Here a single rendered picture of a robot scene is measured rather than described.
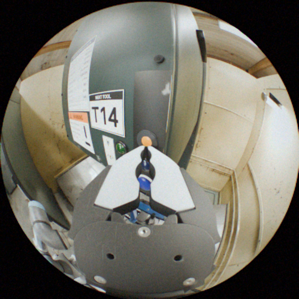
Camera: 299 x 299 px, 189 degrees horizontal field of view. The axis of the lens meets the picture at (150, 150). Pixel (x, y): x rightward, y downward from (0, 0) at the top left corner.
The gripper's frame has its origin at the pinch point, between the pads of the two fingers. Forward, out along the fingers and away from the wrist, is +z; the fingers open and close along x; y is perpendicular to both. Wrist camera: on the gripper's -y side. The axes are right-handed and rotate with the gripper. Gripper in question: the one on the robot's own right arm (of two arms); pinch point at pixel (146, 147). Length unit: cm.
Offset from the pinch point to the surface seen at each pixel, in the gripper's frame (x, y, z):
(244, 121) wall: 101, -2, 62
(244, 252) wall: 59, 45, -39
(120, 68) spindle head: -4.0, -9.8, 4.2
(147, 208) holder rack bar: 1.9, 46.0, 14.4
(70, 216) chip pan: -88, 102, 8
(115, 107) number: -4.7, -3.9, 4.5
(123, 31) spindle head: -4.6, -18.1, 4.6
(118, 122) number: -4.3, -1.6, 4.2
